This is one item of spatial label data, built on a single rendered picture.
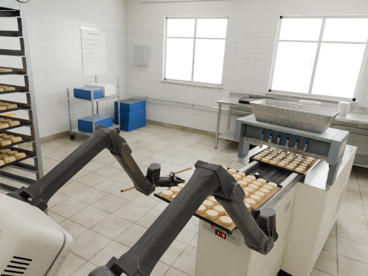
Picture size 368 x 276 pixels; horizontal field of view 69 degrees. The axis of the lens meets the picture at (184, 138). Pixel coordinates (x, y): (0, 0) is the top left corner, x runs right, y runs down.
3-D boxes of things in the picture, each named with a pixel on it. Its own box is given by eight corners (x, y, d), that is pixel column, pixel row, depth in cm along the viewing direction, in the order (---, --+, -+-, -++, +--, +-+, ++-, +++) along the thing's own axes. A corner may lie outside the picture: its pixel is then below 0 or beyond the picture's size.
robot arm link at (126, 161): (98, 141, 104) (118, 151, 99) (108, 131, 106) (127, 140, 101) (134, 190, 137) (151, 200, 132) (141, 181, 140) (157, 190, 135)
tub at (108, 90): (97, 92, 535) (96, 82, 529) (116, 95, 522) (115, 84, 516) (85, 95, 503) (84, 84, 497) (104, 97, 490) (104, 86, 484)
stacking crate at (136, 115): (131, 115, 626) (131, 106, 620) (145, 117, 609) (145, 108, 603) (114, 119, 575) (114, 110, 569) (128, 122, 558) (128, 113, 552)
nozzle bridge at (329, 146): (249, 150, 241) (254, 113, 231) (338, 175, 198) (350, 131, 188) (230, 160, 216) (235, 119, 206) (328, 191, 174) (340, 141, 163)
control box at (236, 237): (205, 224, 155) (207, 203, 151) (242, 244, 141) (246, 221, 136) (201, 227, 152) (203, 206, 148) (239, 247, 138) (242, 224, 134)
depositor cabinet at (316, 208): (274, 195, 337) (286, 131, 312) (338, 218, 295) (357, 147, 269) (220, 246, 242) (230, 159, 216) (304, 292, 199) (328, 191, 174)
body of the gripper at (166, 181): (171, 188, 146) (157, 187, 144) (173, 170, 143) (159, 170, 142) (172, 193, 139) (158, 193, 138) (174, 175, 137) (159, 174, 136)
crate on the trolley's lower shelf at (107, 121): (97, 123, 546) (96, 113, 540) (113, 125, 534) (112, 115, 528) (78, 129, 495) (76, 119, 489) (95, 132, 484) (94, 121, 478)
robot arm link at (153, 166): (134, 188, 136) (148, 195, 132) (136, 169, 130) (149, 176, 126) (150, 178, 145) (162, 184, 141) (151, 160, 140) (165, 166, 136)
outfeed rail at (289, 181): (332, 141, 283) (333, 135, 281) (335, 142, 281) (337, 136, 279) (244, 225, 133) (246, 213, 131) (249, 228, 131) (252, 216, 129)
